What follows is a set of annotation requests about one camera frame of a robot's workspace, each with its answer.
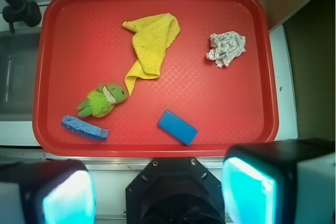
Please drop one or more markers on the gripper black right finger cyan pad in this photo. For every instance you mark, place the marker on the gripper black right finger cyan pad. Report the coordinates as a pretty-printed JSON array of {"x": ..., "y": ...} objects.
[{"x": 290, "y": 181}]

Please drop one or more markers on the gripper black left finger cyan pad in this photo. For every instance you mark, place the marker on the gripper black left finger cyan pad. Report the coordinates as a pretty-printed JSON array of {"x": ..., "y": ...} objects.
[{"x": 47, "y": 192}]

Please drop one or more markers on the crumpled white paper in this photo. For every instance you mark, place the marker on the crumpled white paper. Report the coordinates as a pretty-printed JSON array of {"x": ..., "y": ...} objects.
[{"x": 225, "y": 48}]

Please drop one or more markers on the blue sponge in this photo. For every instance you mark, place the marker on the blue sponge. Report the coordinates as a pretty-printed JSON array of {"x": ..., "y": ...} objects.
[{"x": 83, "y": 128}]

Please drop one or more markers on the green plush frog toy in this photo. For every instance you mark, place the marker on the green plush frog toy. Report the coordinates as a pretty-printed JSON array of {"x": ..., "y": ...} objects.
[{"x": 101, "y": 101}]

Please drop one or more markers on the blue rectangular block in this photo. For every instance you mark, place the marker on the blue rectangular block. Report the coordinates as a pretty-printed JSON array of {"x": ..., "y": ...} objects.
[{"x": 178, "y": 128}]

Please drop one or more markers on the red plastic tray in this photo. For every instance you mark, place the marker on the red plastic tray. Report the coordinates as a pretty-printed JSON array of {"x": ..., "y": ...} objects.
[{"x": 83, "y": 44}]

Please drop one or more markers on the metal sink basin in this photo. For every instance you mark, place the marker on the metal sink basin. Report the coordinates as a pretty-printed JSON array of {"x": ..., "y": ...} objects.
[{"x": 19, "y": 52}]

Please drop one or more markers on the black faucet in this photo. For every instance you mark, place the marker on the black faucet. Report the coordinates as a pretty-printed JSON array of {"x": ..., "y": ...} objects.
[{"x": 24, "y": 11}]

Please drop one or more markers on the yellow microfiber cloth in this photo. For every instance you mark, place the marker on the yellow microfiber cloth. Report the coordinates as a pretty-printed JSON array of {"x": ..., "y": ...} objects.
[{"x": 152, "y": 37}]

